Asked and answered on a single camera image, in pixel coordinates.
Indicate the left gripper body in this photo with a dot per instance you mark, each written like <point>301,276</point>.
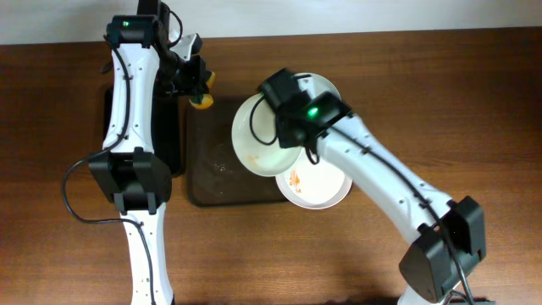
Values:
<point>196,79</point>

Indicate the green yellow sponge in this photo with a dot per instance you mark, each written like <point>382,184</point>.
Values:
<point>204,101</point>

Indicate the white plate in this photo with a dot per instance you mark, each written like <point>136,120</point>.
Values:
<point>252,129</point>
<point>313,186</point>
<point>313,85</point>

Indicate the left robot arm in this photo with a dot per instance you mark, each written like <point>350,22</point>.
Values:
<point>148,69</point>

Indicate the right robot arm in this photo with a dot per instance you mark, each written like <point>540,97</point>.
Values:
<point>446,237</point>

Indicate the black plastic tray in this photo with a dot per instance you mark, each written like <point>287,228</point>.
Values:
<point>166,135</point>

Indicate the brown serving tray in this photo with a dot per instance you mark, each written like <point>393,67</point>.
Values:
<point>214,175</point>

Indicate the white plate top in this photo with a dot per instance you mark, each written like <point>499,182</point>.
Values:
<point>313,85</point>

